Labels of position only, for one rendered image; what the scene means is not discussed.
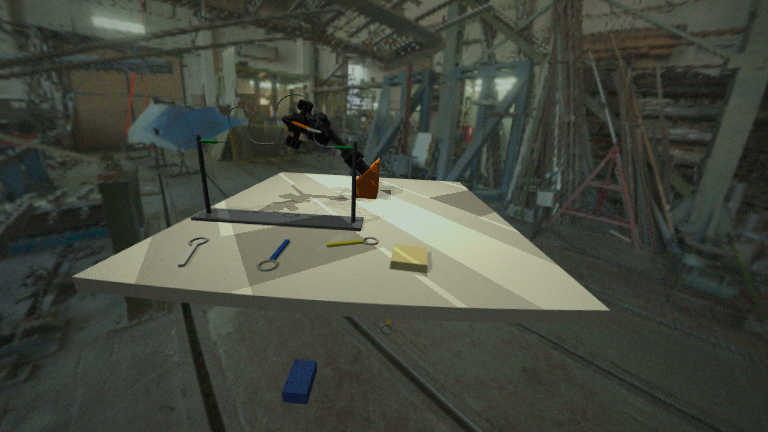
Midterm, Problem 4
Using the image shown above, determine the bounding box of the grey loop with blue handle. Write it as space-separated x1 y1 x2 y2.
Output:
257 239 289 271

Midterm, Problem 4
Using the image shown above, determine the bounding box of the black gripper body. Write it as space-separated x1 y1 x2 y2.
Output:
285 100 313 149

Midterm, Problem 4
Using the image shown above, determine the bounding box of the pale grey loop with straight handle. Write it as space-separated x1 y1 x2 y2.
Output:
178 237 208 267

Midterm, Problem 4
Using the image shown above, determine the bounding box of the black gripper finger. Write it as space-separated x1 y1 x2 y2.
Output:
281 118 301 135
282 112 304 124

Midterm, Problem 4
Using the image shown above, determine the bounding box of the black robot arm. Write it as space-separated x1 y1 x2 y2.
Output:
302 112 371 176

